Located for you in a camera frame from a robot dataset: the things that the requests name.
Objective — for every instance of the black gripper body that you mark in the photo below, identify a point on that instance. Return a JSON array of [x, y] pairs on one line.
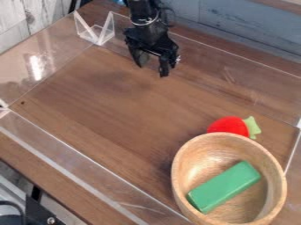
[[152, 34]]

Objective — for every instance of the clear acrylic back wall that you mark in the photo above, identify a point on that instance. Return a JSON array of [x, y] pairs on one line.
[[221, 74]]

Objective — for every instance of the black clamp with screw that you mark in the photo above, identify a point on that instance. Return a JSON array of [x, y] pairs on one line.
[[38, 215]]

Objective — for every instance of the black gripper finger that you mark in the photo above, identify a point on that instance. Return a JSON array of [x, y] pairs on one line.
[[140, 55], [168, 63]]

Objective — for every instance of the wooden bowl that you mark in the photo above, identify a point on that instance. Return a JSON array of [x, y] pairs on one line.
[[208, 155]]

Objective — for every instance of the clear acrylic wall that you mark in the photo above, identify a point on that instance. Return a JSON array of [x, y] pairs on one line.
[[221, 74], [97, 194]]

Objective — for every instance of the red plush tomato toy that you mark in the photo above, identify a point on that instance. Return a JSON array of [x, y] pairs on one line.
[[236, 125]]

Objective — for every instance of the green rectangular block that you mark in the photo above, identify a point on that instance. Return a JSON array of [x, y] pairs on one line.
[[224, 187]]

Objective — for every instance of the clear acrylic front wall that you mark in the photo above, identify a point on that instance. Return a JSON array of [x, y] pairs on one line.
[[97, 194]]

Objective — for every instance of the clear acrylic corner bracket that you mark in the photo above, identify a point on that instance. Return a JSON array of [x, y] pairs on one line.
[[98, 34]]

